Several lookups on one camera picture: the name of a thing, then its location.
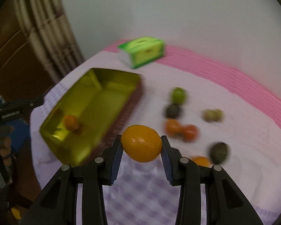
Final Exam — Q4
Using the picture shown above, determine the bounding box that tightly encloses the small mandarin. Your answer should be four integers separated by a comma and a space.
62, 115, 80, 132

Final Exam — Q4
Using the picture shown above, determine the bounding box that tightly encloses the orange-red tomato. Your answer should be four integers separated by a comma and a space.
165, 118, 182, 137

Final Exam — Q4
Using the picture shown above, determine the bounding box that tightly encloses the large orange mandarin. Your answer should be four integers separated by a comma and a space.
121, 125, 162, 163

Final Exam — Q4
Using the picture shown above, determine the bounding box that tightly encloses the dark passion fruit upper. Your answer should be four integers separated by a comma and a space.
209, 142, 230, 165

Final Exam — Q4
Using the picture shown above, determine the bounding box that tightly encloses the red tomato right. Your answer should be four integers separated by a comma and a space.
182, 124, 200, 142

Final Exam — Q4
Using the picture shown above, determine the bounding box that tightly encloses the pink purple checked tablecloth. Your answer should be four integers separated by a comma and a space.
29, 48, 281, 225

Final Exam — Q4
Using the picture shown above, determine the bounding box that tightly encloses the right tan longan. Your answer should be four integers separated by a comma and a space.
214, 109, 224, 122

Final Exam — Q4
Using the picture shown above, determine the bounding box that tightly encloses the tan longan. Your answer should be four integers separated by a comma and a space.
214, 109, 224, 122
202, 109, 216, 122

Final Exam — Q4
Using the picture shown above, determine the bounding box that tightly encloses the left tan longan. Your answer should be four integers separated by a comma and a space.
202, 109, 216, 122

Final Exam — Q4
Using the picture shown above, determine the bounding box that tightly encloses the small dark passion fruit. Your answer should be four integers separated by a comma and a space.
164, 104, 183, 119

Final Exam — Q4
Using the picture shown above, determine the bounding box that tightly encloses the red gold toffee tin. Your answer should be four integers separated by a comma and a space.
40, 68, 143, 167

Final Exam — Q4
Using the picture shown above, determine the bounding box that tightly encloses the pink foam mat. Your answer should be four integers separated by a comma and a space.
104, 40, 281, 140

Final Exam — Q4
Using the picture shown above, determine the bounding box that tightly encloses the green tomato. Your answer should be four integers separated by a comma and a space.
170, 87, 187, 105

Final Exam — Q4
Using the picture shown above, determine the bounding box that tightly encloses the green tissue pack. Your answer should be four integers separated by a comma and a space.
117, 36, 165, 69

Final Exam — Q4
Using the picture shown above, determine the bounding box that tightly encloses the striped curtain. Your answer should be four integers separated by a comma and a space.
13, 0, 84, 83

